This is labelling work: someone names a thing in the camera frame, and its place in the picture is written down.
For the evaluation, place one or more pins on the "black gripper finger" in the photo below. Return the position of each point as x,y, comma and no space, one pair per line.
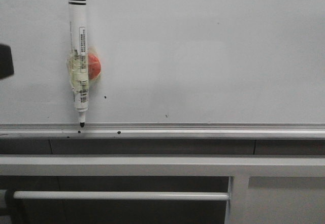
7,68

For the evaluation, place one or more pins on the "white black whiteboard marker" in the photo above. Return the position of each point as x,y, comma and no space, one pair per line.
78,60

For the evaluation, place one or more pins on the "white horizontal stand rod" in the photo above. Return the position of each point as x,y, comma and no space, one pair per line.
121,195

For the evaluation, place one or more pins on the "red round magnet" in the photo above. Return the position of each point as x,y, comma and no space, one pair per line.
94,66

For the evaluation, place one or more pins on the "white whiteboard with aluminium frame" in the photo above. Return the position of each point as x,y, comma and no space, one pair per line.
170,68

